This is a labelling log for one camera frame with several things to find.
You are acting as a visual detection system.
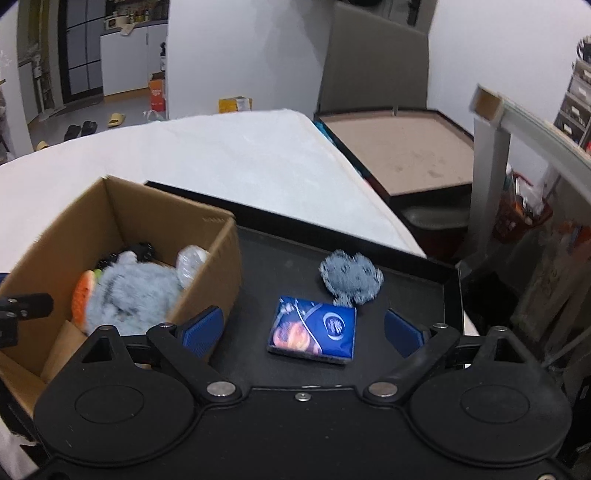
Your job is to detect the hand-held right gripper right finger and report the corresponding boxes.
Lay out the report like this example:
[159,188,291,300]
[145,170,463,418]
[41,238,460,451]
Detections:
[362,308,541,407]

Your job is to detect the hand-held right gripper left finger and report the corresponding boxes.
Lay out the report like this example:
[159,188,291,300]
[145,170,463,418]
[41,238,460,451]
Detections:
[81,305,243,404]

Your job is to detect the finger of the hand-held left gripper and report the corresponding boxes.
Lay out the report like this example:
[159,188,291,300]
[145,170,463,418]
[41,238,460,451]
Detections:
[0,293,54,321]

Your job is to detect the orange burger plush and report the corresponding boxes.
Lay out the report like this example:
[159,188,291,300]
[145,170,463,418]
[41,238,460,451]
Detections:
[72,270,102,324]

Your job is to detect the white soft ball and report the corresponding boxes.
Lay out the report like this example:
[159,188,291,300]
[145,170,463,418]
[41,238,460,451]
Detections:
[176,246,211,289]

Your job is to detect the brown cardboard box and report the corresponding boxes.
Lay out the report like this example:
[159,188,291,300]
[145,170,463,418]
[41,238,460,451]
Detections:
[0,175,243,418]

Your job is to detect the large blue-grey fluffy plush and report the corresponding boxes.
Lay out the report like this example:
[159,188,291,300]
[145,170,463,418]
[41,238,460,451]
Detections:
[85,250,185,337]

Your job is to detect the blue tissue packet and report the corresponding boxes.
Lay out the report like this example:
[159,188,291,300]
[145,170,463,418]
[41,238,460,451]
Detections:
[267,296,358,366]

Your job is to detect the black beaded scrunchie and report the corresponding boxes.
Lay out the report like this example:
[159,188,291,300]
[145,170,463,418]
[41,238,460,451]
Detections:
[95,241,155,268]

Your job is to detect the black tray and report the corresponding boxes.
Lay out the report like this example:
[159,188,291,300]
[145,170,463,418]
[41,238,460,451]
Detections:
[145,181,464,402]

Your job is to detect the small blue-grey fluffy plush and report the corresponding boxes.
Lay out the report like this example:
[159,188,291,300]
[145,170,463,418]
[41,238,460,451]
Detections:
[320,250,384,306]

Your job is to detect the grey stool seat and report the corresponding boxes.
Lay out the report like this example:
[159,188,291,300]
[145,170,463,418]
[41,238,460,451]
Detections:
[399,205,472,232]

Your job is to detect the red basket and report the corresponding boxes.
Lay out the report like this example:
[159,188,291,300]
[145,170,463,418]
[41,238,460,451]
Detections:
[492,173,555,243]

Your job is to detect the beige hanging cloth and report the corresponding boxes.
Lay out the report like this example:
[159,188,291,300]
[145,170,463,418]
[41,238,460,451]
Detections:
[512,222,591,365]

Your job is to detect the grey metal desk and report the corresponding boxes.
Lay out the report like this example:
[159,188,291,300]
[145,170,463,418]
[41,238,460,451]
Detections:
[457,83,591,398]

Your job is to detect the yellow box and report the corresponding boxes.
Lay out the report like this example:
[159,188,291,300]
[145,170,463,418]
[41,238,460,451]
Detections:
[218,95,254,114]

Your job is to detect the orange box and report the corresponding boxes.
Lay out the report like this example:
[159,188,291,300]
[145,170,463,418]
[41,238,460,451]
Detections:
[148,71,168,114]

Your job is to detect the white cabinet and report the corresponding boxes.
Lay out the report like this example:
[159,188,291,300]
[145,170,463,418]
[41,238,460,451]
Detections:
[99,0,169,97]

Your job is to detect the black framed glass door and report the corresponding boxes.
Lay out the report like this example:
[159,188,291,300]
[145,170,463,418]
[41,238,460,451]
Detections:
[60,0,105,100]

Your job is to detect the grey drawer organizer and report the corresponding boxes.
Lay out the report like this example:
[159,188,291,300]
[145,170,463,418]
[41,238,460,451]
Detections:
[554,39,591,153]

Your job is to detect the brown board in black frame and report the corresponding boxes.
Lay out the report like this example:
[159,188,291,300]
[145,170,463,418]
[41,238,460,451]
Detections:
[314,107,475,208]

